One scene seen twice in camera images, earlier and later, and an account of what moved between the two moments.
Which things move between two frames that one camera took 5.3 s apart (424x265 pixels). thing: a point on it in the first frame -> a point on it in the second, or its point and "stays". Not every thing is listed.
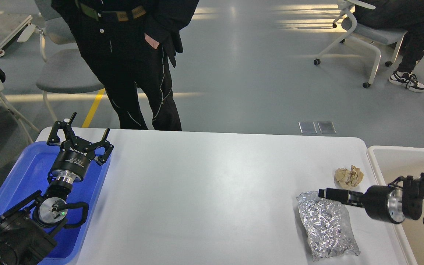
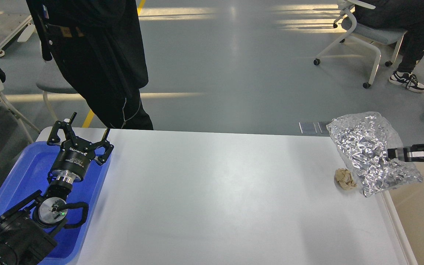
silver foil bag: x=327 y=225 -> x=364 y=138
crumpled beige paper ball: x=346 y=179 stays
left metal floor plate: x=307 y=127 stays
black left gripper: x=75 y=155 stays
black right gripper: x=381 y=202 -> x=421 y=152
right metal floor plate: x=327 y=127 stays
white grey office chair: x=371 y=38 stays
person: x=129 y=43 -> x=99 y=43
